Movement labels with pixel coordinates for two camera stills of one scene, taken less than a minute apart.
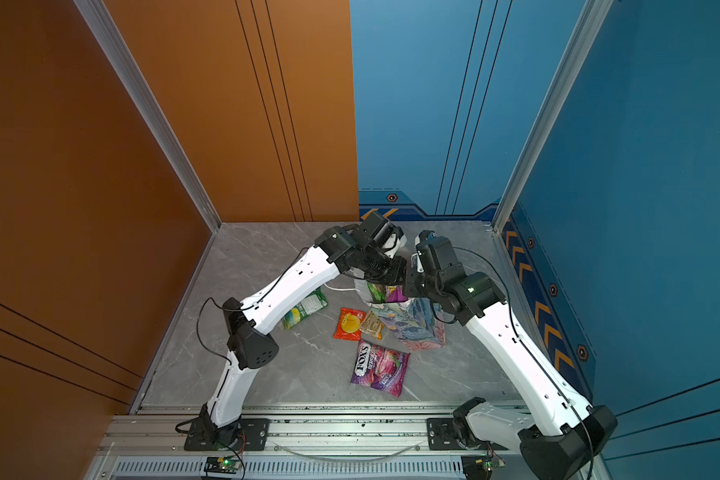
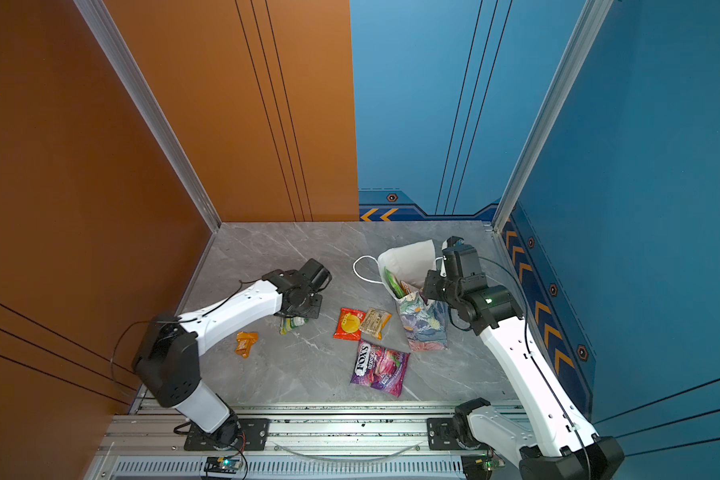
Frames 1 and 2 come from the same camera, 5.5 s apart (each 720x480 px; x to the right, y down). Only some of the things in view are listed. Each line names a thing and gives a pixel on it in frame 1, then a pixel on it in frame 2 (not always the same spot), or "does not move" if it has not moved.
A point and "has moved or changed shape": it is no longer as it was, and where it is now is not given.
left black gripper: [394, 277] → [317, 310]
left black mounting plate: [254, 436] does not move
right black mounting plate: [443, 437] does not move
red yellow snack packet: [349, 324] does not move
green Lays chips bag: [377, 292] has moved or changed shape
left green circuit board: [222, 465] does not move
